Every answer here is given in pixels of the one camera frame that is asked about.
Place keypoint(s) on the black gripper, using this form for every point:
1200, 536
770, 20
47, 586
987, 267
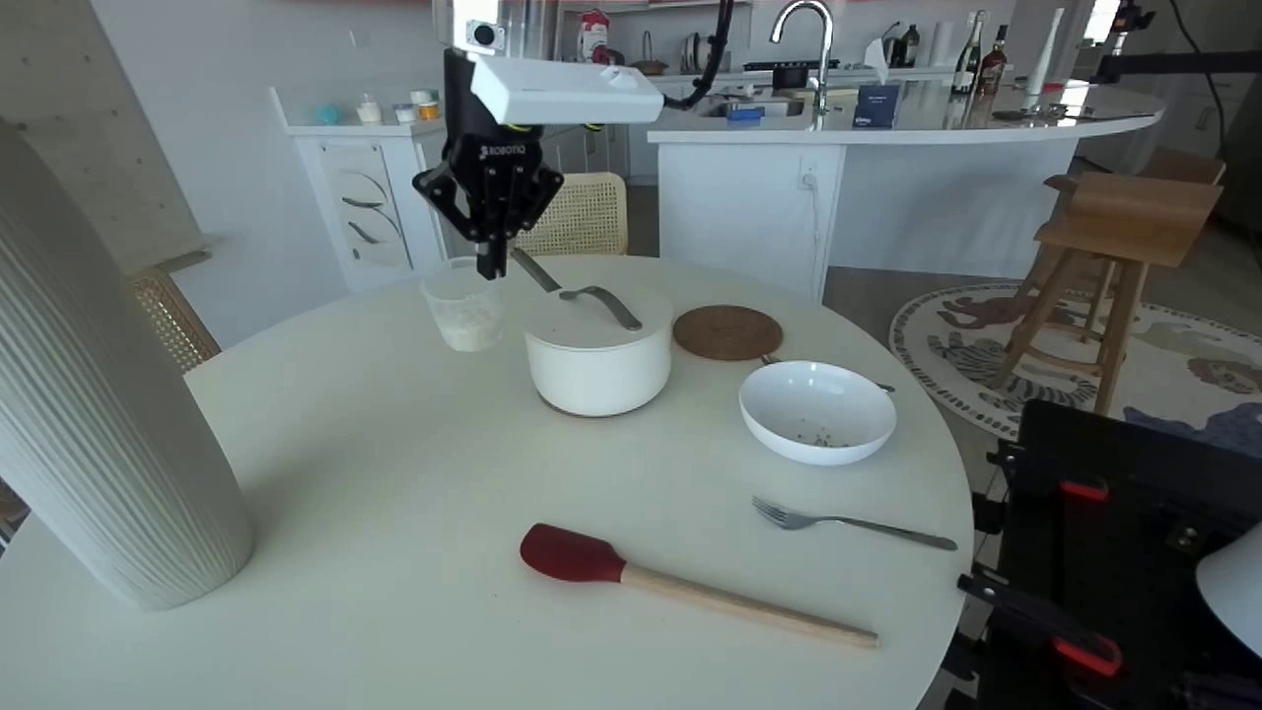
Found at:
490, 187

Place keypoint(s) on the clear plastic cup with rice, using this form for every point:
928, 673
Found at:
464, 306

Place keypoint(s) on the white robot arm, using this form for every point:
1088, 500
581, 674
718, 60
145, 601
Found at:
522, 91

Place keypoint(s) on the white pot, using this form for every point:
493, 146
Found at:
598, 350

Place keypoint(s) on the beige upholstered chair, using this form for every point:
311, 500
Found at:
589, 216

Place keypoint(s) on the white side cabinet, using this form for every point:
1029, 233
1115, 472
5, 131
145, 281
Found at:
359, 155

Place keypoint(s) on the round cork trivet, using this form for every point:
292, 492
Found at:
726, 333

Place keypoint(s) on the white kitchen island counter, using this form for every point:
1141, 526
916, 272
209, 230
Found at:
952, 187

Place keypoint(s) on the wicker chair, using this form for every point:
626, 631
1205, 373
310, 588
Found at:
171, 317

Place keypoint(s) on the white ceramic bowl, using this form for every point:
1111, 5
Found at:
816, 410

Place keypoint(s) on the silver fork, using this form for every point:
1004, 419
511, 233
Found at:
790, 519

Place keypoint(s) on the white ribbed vase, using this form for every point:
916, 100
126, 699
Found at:
95, 422

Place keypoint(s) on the patterned round rug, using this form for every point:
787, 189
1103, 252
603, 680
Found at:
1182, 373

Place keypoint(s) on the wooden bar stool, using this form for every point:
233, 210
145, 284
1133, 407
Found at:
1129, 227

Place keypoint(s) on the black equipment case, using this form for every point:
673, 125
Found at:
1094, 592

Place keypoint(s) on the red spatula wooden handle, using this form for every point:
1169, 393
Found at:
581, 557

